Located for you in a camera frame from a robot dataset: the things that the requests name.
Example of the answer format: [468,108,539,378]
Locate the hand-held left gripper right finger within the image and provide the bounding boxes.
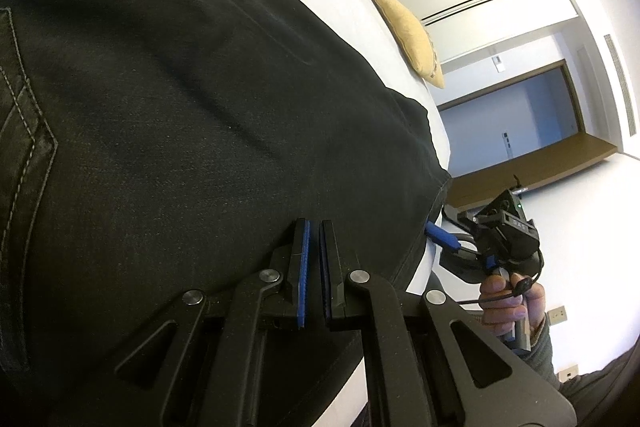
[319,219,578,427]

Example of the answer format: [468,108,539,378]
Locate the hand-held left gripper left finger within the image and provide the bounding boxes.
[114,218,312,427]

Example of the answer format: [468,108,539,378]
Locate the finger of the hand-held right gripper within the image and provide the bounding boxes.
[424,222,463,254]

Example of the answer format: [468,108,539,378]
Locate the black pants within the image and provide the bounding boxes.
[0,0,453,427]

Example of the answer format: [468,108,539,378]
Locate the person's right forearm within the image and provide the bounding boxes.
[520,321,560,389]

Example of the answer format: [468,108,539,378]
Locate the person's right hand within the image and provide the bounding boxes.
[479,276,547,334]

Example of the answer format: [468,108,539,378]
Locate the person's leg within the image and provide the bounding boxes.
[559,344,640,427]

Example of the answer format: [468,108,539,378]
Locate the yellow pillow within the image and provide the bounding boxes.
[367,0,446,88]

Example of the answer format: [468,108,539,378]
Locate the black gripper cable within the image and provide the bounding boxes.
[457,276,533,309]

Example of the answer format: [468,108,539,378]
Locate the wooden door frame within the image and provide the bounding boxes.
[437,59,587,180]

